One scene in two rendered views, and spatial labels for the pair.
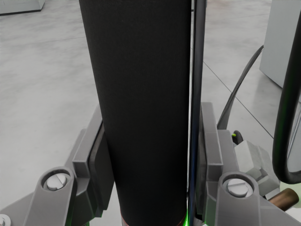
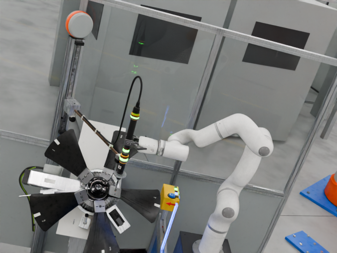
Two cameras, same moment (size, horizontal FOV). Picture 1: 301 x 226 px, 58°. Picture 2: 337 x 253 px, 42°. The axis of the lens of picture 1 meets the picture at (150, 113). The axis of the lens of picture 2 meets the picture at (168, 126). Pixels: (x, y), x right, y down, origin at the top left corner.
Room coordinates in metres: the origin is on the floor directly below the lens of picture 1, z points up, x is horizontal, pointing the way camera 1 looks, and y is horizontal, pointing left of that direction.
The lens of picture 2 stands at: (0.49, 2.00, 2.55)
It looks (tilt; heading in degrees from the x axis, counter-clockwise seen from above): 24 degrees down; 254
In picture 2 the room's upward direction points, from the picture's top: 17 degrees clockwise
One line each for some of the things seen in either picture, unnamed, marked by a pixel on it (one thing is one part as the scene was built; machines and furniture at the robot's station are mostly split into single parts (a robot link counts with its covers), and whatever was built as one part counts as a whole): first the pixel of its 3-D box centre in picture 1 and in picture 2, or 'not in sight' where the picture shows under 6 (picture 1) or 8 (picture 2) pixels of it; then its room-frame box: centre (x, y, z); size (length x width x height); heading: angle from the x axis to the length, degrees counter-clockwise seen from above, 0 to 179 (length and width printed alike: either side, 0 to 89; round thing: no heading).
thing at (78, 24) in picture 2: not in sight; (79, 24); (0.42, -0.64, 1.88); 0.17 x 0.15 x 0.16; 172
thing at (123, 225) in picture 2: not in sight; (116, 219); (0.03, -0.02, 0.98); 0.20 x 0.16 x 0.20; 82
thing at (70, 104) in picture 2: not in sight; (71, 106); (0.37, -0.56, 1.39); 0.10 x 0.07 x 0.08; 117
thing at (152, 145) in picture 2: not in sight; (148, 145); (-0.02, 0.01, 1.51); 0.11 x 0.10 x 0.07; 172
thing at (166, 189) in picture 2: not in sight; (169, 198); (-0.31, -0.24, 1.02); 0.16 x 0.10 x 0.11; 82
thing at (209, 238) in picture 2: not in sight; (212, 239); (-0.50, 0.13, 1.04); 0.19 x 0.19 x 0.18
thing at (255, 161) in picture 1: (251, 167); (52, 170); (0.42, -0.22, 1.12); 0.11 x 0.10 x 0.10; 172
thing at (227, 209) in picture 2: not in sight; (224, 212); (-0.49, 0.16, 1.25); 0.19 x 0.12 x 0.24; 74
